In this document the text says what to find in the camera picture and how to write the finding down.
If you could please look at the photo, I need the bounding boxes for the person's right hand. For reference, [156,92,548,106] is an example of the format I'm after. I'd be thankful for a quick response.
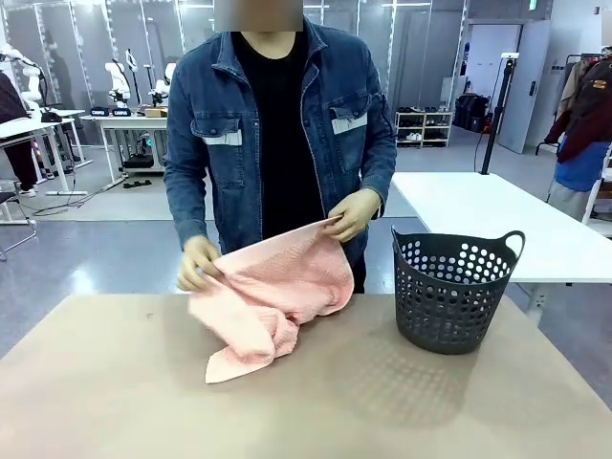
[176,234,224,293]

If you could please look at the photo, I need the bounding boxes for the person's left hand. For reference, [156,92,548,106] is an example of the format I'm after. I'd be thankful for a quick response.
[322,187,384,244]

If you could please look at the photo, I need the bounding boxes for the pink terry towel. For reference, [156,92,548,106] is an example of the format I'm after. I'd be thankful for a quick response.
[187,214,356,385]

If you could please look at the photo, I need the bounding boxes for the person's left forearm denim sleeve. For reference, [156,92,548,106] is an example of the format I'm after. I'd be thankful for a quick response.
[357,119,399,219]

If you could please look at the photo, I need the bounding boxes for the person's right forearm denim sleeve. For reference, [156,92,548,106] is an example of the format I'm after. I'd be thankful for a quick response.
[164,142,222,251]

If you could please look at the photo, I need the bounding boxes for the white shoe rack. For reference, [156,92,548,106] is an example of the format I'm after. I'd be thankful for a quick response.
[395,110,455,149]

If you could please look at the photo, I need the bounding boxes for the black base unit under desk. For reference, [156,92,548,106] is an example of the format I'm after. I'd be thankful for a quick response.
[120,153,155,170]

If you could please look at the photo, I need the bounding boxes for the person in denim jacket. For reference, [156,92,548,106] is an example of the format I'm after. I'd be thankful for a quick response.
[164,16,399,295]

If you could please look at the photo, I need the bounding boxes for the large white table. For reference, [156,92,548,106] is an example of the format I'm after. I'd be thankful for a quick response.
[390,170,612,327]

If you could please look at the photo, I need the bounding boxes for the black suitcase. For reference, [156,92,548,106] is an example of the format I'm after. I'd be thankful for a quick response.
[453,93,492,134]

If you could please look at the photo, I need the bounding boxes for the dark grey perforated basket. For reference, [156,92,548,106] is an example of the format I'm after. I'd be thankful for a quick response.
[390,225,526,356]

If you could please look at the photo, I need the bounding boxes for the white desk with robots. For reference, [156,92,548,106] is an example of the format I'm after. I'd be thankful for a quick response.
[79,113,169,188]

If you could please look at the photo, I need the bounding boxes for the black metal chair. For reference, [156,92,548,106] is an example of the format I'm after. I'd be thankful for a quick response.
[0,179,38,262]

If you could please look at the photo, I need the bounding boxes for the grey open door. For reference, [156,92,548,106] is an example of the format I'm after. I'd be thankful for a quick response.
[496,20,552,155]

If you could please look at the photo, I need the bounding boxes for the bystander in maroon top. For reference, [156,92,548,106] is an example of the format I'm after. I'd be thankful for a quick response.
[0,70,40,199]

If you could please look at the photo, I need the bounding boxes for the white desk with thin legs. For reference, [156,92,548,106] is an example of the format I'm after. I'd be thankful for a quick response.
[0,108,95,198]

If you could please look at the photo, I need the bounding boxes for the blue hanging garment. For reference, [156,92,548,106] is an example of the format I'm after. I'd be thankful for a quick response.
[553,141,612,193]

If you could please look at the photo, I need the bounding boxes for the beige hanging coat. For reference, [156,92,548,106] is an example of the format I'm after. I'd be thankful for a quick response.
[554,59,590,123]

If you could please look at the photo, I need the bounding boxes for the maroon hanging jacket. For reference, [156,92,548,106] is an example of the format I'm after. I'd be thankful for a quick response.
[543,55,612,164]

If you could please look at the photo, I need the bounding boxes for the black floor cable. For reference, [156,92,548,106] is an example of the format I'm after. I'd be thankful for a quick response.
[32,166,125,217]

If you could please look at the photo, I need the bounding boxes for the black tripod pole with camera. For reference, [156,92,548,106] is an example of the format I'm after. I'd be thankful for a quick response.
[479,54,520,176]

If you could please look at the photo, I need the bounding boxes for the white robot arm with cables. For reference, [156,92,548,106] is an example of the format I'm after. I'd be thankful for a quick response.
[0,41,49,119]

